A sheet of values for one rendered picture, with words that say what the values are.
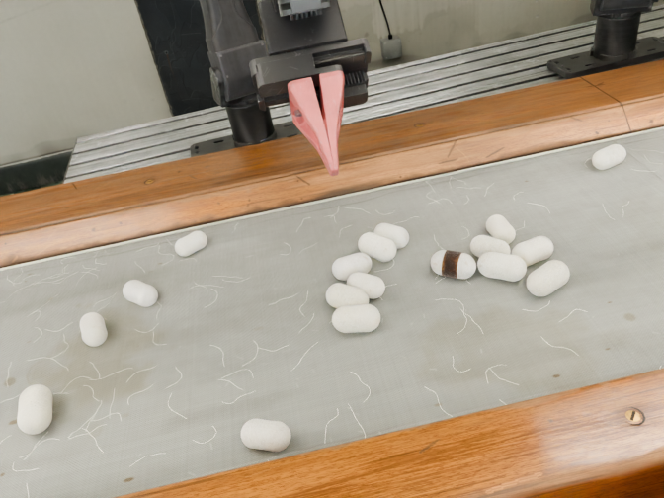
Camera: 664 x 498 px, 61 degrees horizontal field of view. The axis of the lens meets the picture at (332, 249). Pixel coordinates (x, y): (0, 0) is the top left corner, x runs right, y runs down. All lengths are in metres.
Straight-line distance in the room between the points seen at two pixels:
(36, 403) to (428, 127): 0.45
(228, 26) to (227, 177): 0.26
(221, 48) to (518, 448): 0.62
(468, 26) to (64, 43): 1.66
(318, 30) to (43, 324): 0.34
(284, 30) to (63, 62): 2.07
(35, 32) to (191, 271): 2.05
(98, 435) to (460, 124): 0.46
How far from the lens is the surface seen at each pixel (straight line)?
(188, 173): 0.64
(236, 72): 0.80
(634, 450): 0.35
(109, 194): 0.65
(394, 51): 2.59
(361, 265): 0.46
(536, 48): 1.15
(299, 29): 0.51
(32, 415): 0.44
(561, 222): 0.53
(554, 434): 0.34
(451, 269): 0.45
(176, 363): 0.45
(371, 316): 0.41
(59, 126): 2.63
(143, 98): 2.54
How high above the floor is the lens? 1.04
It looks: 36 degrees down
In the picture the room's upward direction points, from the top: 10 degrees counter-clockwise
